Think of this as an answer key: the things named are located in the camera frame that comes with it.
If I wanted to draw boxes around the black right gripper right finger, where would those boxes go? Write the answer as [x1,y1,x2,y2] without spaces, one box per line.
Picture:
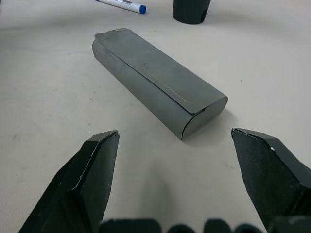
[230,128,311,229]

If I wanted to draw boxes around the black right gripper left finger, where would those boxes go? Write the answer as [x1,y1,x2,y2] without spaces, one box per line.
[18,130,121,233]

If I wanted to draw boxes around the grey glasses case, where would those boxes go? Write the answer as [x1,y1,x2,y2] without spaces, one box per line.
[91,27,229,142]

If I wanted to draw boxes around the black plastic cup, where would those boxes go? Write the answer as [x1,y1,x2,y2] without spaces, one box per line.
[172,0,211,26]

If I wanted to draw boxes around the white marker with blue cap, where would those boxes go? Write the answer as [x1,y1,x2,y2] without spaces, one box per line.
[93,0,147,15]

